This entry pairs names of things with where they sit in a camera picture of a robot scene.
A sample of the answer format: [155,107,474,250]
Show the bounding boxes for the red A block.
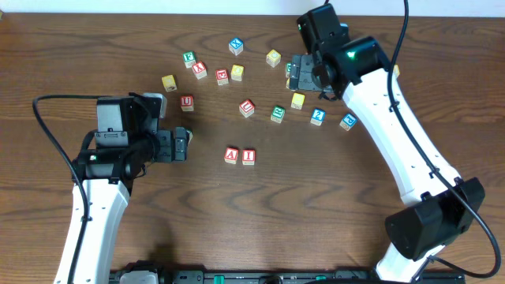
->
[224,148,239,164]

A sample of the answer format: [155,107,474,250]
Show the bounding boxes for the red I block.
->
[241,149,256,166]

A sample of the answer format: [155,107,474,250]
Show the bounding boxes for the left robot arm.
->
[54,93,193,283]

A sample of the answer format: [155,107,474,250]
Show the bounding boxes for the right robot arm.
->
[290,3,485,282]

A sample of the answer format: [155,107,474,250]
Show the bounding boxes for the green B block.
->
[285,62,291,78]

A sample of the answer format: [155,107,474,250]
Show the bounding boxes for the yellow block centre lower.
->
[290,92,305,110]

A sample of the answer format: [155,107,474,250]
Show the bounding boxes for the blue 2 block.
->
[310,108,326,126]

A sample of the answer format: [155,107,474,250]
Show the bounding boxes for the yellow block top middle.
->
[266,49,282,68]

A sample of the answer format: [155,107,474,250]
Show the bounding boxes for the yellow block far left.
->
[161,75,177,92]

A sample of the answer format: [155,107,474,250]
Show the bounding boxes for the green R block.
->
[271,106,286,123]

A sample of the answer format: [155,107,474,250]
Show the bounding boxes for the blue P block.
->
[339,114,357,131]

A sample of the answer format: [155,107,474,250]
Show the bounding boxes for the red U block left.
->
[180,95,194,112]

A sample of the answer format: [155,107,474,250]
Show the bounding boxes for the red u block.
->
[239,99,255,118]
[180,95,194,112]

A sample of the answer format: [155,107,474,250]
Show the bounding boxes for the green N block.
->
[187,130,193,144]

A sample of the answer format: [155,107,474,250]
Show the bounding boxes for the red U block centre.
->
[239,99,255,118]

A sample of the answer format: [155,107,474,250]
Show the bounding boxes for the yellow block beside Q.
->
[230,65,245,81]

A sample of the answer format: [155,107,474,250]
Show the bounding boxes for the yellow B block far right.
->
[393,65,400,78]

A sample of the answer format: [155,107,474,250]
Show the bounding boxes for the blue X block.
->
[228,37,244,56]

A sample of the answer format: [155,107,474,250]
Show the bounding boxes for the red X block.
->
[191,62,208,80]

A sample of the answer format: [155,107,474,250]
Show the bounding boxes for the green F block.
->
[182,51,196,69]

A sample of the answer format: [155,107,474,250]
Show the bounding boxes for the red Q block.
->
[215,69,229,85]

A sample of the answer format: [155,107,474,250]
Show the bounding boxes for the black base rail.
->
[109,270,466,284]

